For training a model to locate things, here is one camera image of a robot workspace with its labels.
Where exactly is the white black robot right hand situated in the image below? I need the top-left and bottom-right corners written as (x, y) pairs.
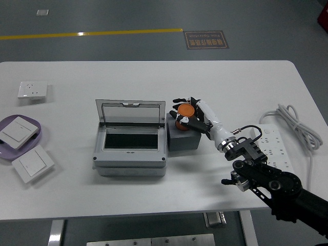
top-left (169, 96), bottom-right (235, 152)

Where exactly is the orange cylinder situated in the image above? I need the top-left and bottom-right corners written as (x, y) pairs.
top-left (175, 103), bottom-right (196, 132)

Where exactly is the grey box with clear lid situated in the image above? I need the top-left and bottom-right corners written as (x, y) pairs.
top-left (92, 99), bottom-right (169, 177)

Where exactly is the grey cube with round hole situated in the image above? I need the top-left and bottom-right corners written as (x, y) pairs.
top-left (166, 112), bottom-right (202, 152)

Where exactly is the white power strip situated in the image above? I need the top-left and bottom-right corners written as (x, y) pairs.
top-left (250, 124), bottom-right (294, 177)

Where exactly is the white table leg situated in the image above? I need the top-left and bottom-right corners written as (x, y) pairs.
top-left (238, 210), bottom-right (259, 246)

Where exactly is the red object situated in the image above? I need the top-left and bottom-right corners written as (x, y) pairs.
top-left (317, 5), bottom-right (328, 26)

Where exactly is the purple tray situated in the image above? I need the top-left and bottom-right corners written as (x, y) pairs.
top-left (0, 114), bottom-right (42, 161)

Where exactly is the grey metal bracket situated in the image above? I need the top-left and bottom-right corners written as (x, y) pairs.
top-left (203, 211), bottom-right (228, 228)

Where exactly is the grey metal base plate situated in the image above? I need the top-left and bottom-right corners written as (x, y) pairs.
top-left (86, 237), bottom-right (152, 246)
top-left (151, 233), bottom-right (216, 246)

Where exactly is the white wall switch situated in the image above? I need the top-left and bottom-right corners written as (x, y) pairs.
top-left (0, 116), bottom-right (39, 150)
top-left (11, 145), bottom-right (55, 184)

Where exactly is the white wall socket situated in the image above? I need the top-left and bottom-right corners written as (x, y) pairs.
top-left (17, 81), bottom-right (48, 99)

